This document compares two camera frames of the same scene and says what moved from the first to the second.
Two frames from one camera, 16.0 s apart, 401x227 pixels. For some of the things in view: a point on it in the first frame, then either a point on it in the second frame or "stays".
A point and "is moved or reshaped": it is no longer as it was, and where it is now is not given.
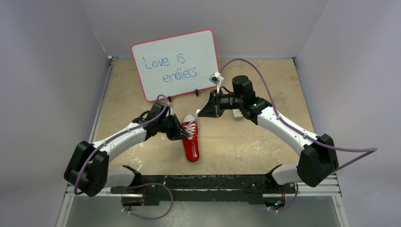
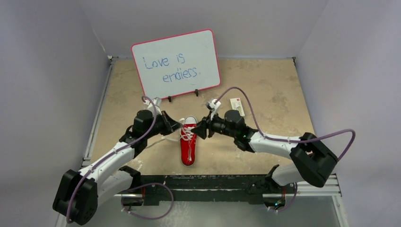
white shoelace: [190, 129] is moved or reshaped
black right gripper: [214, 103] -> [209, 127]
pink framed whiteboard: [178, 64] stays
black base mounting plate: [237, 188] stays
